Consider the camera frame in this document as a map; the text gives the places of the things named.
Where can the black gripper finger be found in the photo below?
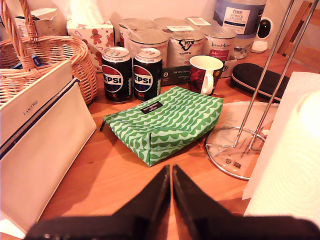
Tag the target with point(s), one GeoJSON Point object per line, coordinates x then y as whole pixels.
{"type": "Point", "coordinates": [155, 200]}
{"type": "Point", "coordinates": [192, 200]}

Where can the white paper towel roll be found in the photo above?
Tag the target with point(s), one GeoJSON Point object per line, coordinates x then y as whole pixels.
{"type": "Point", "coordinates": [287, 150]}

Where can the metallic paper towel stand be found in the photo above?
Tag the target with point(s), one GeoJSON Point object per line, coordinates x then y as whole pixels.
{"type": "Point", "coordinates": [267, 62]}

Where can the green patterned fabric pouch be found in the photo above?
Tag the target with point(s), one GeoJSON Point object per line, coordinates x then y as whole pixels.
{"type": "Point", "coordinates": [170, 120]}

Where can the black Pepsi can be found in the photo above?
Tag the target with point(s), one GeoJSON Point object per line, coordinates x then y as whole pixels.
{"type": "Point", "coordinates": [116, 80]}
{"type": "Point", "coordinates": [147, 80]}

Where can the white Lancome bag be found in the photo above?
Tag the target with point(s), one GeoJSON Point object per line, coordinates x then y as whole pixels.
{"type": "Point", "coordinates": [45, 150]}

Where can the white and dark red mug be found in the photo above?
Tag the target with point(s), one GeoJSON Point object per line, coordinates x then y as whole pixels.
{"type": "Point", "coordinates": [197, 75]}

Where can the dark green cardboard tray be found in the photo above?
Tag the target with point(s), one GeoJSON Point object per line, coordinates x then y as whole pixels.
{"type": "Point", "coordinates": [175, 75]}

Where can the black zip case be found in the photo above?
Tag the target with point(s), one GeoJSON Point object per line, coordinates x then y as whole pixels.
{"type": "Point", "coordinates": [250, 77]}

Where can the silver tin with black logo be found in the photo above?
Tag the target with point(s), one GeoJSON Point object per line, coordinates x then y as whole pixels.
{"type": "Point", "coordinates": [185, 47]}

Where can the gingerbread print tissue box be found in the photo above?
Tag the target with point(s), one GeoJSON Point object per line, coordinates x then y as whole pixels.
{"type": "Point", "coordinates": [97, 37]}

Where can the wooden chair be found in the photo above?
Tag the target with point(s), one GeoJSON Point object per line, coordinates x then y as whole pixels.
{"type": "Point", "coordinates": [290, 47]}

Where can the blue packet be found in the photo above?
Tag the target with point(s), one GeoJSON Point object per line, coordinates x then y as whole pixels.
{"type": "Point", "coordinates": [37, 61]}

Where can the large clear water bottle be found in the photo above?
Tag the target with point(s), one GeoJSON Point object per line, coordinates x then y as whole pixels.
{"type": "Point", "coordinates": [240, 20]}

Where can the small white cardboard box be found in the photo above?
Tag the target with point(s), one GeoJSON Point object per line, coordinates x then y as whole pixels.
{"type": "Point", "coordinates": [45, 22]}

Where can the small white round camera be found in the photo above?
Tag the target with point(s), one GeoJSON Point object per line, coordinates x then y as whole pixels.
{"type": "Point", "coordinates": [260, 46]}

